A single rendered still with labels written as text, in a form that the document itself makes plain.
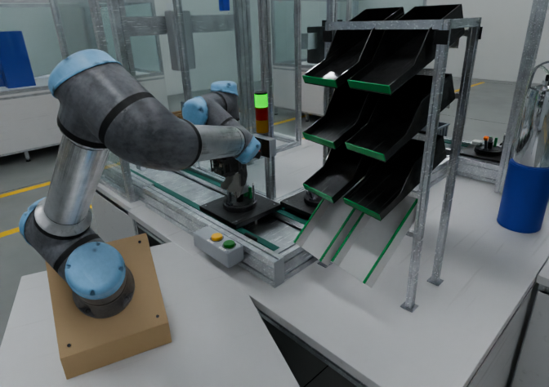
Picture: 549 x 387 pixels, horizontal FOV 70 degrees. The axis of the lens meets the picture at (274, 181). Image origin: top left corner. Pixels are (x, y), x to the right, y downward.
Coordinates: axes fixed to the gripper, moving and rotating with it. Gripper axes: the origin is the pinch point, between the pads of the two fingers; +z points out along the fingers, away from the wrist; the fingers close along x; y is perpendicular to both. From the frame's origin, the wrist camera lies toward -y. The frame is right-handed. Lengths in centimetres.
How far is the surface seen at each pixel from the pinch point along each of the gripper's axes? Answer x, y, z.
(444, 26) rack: 50, -22, -49
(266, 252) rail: 8.7, -3.1, 20.3
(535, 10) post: 40, -126, -50
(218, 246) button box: -5.9, 5.9, 19.9
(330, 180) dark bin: 23.7, -17.1, -5.8
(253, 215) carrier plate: -12.9, -16.2, 19.2
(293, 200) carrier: -10.5, -36.2, 19.4
